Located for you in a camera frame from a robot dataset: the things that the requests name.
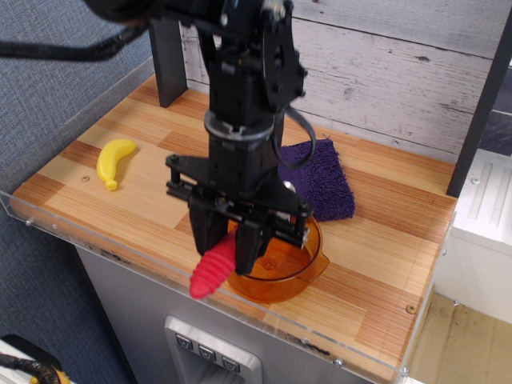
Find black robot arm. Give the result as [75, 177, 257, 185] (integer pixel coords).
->
[1, 1, 312, 275]

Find yellow tape piece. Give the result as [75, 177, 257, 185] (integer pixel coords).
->
[31, 370, 72, 384]

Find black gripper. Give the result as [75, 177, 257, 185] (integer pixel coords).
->
[166, 135, 312, 275]

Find silver dispenser panel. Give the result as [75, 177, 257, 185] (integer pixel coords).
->
[164, 316, 263, 383]

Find left dark vertical post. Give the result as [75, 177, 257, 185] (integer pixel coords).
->
[149, 20, 188, 108]

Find right dark vertical post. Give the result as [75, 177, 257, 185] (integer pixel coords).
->
[446, 10, 511, 198]

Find grey cabinet front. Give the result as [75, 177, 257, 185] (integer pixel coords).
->
[78, 248, 365, 383]

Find dark vertical post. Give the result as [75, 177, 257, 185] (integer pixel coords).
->
[149, 20, 188, 108]
[446, 10, 511, 198]

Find red handled metal spoon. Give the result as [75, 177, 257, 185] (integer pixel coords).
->
[190, 222, 239, 299]

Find white ridged side appliance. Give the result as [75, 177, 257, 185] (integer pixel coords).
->
[434, 150, 511, 323]

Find black sleeved cable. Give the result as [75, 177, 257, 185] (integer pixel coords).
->
[0, 354, 59, 384]

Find clear acrylic table guard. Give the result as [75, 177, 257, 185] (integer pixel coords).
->
[1, 59, 455, 383]

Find orange transparent pot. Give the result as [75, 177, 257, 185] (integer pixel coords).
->
[227, 217, 330, 303]

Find yellow toy banana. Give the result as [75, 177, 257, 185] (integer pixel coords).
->
[96, 138, 137, 191]

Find purple folded towel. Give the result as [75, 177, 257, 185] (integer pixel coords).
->
[278, 138, 355, 222]

